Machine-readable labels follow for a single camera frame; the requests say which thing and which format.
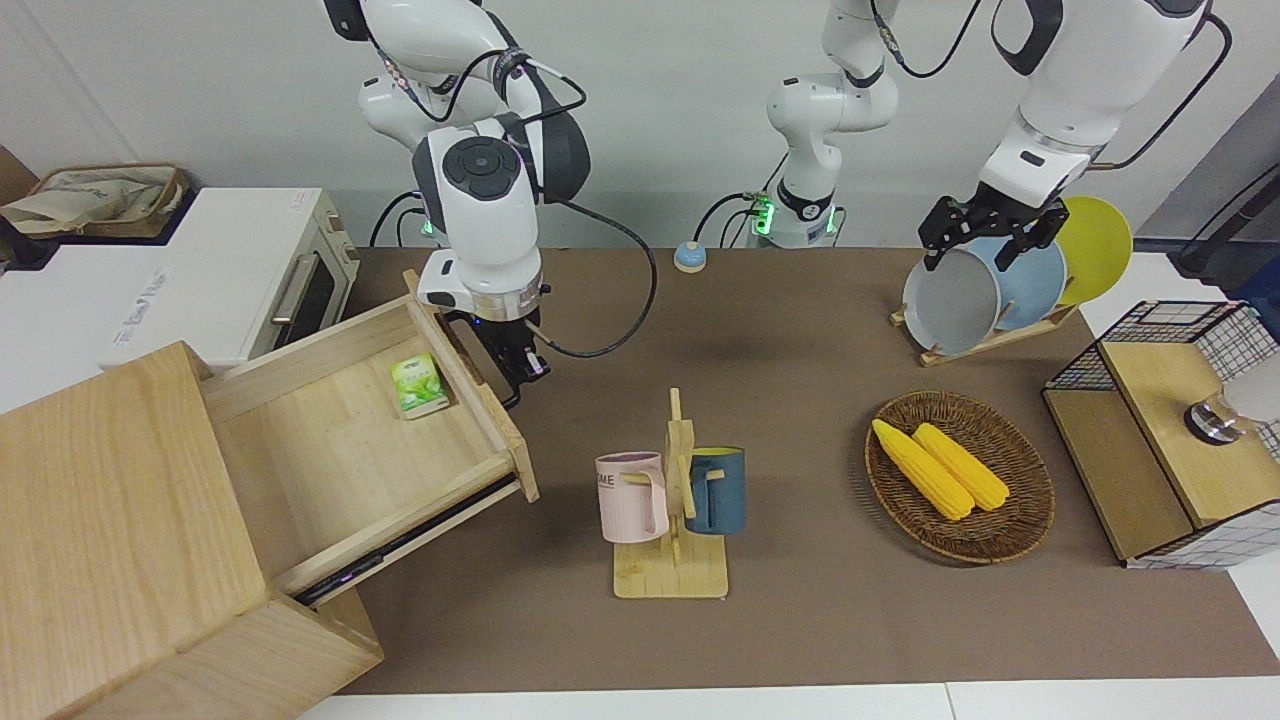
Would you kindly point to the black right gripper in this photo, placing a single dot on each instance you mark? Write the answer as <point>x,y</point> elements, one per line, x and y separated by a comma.
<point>510,340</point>

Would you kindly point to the green tea packet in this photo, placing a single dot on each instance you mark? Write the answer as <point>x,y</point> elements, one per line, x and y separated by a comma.
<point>420,387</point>

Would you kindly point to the round wicker basket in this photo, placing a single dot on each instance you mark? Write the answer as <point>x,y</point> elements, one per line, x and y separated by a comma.
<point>1010,530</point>

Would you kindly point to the pink mug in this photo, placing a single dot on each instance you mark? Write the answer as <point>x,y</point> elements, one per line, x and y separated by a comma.
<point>625,500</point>

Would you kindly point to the wooden mug tree stand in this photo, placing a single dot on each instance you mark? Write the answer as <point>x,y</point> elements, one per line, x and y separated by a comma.
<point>670,575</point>

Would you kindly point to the small blue bell button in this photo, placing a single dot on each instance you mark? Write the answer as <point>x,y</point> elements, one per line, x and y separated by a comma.
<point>690,258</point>

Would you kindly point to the dark blue mug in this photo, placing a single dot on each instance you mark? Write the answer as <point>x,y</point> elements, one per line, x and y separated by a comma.
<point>722,495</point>

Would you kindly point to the wooden plate rack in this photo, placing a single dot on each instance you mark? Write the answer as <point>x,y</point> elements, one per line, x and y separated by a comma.
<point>1000,342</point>

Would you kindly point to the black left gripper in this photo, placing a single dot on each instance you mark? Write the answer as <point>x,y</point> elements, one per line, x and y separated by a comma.
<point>998,218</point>

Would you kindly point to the white silver cylindrical object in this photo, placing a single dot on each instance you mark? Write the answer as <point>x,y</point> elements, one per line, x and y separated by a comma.
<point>1215,420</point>

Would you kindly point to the light blue plate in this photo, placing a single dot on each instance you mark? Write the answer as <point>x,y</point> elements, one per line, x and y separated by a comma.
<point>1035,285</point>

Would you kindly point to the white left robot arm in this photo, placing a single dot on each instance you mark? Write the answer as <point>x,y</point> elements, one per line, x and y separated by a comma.
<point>1080,80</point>

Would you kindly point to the white toaster oven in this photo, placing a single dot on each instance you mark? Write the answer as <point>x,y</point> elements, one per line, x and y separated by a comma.
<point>200,270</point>

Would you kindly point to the grey plate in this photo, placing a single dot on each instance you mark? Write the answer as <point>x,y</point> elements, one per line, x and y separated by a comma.
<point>950,305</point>

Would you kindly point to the wooden cabinet box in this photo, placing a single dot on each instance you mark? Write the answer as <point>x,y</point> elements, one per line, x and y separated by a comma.
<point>100,520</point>

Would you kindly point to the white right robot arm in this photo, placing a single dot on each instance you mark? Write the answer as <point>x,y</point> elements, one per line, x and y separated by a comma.
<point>480,190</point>

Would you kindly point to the yellow corn cob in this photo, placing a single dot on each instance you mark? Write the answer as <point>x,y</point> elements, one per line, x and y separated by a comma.
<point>965,468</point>
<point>920,470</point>

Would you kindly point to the yellow plate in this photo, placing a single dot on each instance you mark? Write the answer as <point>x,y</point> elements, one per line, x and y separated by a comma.
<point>1100,250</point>

